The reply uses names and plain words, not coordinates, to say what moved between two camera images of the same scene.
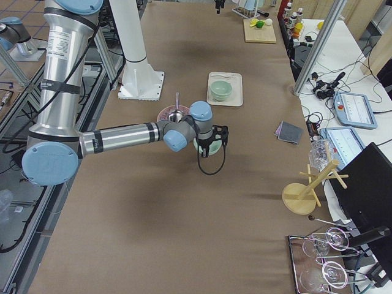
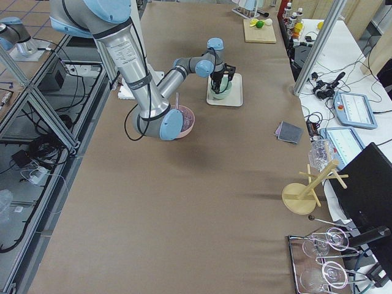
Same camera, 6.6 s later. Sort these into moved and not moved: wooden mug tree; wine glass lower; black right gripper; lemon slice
Moved: black right gripper
Not moved: lemon slice; wooden mug tree; wine glass lower
